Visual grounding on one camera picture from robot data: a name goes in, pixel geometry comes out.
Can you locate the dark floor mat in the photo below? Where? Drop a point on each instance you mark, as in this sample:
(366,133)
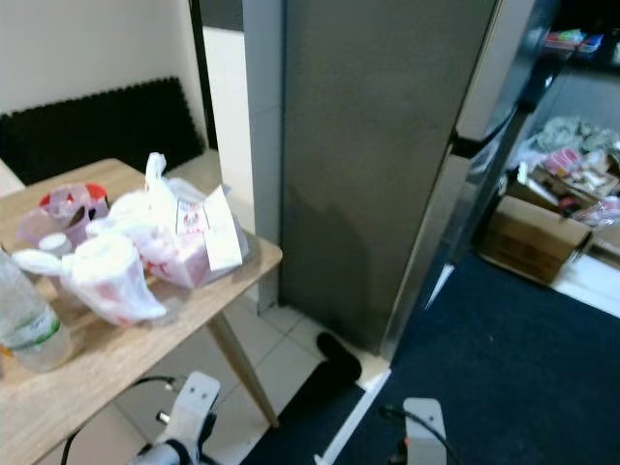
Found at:
(513,378)

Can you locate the grey freezer door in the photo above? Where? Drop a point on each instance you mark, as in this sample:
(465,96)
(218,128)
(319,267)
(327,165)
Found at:
(494,68)

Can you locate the large white plastic bag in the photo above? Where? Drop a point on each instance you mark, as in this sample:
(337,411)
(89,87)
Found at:
(170,228)

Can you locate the grey fridge body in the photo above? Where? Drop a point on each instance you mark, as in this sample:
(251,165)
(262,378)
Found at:
(378,165)

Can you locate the white paper receipt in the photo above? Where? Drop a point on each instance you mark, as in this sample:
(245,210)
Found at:
(223,232)

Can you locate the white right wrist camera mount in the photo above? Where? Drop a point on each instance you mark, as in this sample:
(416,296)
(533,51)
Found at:
(426,431)

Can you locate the clear plastic water bottle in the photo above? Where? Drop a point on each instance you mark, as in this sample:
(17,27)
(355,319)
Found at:
(31,329)

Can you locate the pink and red cup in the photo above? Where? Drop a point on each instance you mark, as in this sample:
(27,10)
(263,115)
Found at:
(70,205)

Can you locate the small knotted white plastic bag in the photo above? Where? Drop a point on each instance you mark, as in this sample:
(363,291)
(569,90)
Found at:
(116,281)

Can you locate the red tray with items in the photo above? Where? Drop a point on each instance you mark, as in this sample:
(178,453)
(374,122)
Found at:
(573,41)

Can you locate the tall fridge door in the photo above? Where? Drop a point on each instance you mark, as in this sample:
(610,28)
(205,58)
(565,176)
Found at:
(436,262)

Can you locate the black foam wall panel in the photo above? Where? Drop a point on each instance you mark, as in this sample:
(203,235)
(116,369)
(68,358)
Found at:
(102,136)

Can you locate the light wooden table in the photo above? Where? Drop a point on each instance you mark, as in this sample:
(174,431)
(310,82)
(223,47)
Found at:
(116,387)

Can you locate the brown cardboard box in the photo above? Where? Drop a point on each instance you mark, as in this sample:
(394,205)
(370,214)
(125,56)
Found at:
(528,237)

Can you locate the grey green cloth pile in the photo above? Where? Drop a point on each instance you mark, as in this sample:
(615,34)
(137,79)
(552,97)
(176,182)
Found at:
(576,134)

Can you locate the black cylindrical object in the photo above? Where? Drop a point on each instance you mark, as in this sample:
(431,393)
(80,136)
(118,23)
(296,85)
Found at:
(341,360)

